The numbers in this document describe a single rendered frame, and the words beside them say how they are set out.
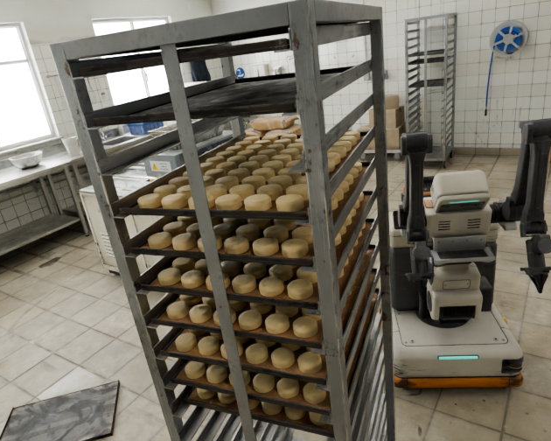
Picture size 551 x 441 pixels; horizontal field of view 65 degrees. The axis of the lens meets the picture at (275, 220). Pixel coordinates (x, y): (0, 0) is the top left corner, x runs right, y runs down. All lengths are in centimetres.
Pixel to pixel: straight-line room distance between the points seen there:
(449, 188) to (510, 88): 448
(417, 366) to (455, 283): 46
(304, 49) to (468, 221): 153
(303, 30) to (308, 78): 6
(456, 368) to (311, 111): 192
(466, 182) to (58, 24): 524
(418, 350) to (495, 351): 36
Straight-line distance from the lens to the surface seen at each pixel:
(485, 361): 242
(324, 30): 82
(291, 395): 103
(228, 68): 139
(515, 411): 253
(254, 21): 67
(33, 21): 607
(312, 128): 66
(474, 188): 197
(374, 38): 124
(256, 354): 98
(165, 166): 301
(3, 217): 575
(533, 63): 630
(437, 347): 236
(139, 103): 101
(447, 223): 204
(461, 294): 222
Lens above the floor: 177
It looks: 22 degrees down
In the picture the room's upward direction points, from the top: 8 degrees counter-clockwise
